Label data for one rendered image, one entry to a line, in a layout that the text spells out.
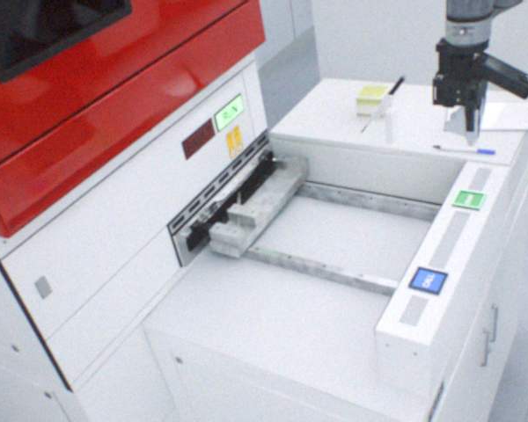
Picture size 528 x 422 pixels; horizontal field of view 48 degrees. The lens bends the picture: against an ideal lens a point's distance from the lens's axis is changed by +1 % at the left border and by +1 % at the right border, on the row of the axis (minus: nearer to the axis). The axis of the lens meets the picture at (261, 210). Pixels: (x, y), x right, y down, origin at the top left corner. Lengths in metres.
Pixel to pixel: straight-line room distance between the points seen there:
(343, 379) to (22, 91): 0.74
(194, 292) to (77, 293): 0.30
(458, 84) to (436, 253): 0.32
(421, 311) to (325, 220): 0.51
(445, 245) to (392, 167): 0.38
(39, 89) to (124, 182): 0.31
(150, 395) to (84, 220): 0.50
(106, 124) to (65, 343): 0.43
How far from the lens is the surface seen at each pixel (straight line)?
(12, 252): 1.08
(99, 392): 1.34
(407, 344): 1.04
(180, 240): 1.38
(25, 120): 0.99
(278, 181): 1.57
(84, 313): 1.23
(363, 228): 1.47
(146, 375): 1.44
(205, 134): 1.40
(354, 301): 1.29
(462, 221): 1.26
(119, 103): 1.12
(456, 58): 1.15
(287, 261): 1.36
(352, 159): 1.55
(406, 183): 1.53
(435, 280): 1.12
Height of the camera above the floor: 1.73
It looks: 35 degrees down
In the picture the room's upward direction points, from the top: 12 degrees counter-clockwise
